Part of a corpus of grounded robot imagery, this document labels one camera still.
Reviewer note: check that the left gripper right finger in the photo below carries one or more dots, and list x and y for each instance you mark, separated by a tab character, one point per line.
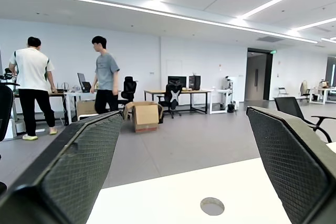
294	166

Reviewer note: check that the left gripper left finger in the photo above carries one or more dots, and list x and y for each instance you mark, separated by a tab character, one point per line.
71	171

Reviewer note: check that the black office chair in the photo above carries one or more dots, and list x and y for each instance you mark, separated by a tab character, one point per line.
4	111
172	99
128	90
296	111

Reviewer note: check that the laptop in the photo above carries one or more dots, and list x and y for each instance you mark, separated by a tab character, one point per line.
84	83

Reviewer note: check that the open cardboard box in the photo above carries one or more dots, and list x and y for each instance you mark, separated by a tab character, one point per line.
145	116

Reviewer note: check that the person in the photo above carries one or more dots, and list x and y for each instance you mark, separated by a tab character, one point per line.
31	77
106	77

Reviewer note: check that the black computer tower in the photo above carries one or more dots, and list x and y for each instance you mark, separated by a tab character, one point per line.
194	82

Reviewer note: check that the black computer monitor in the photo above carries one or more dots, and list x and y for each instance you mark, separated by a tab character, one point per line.
177	79

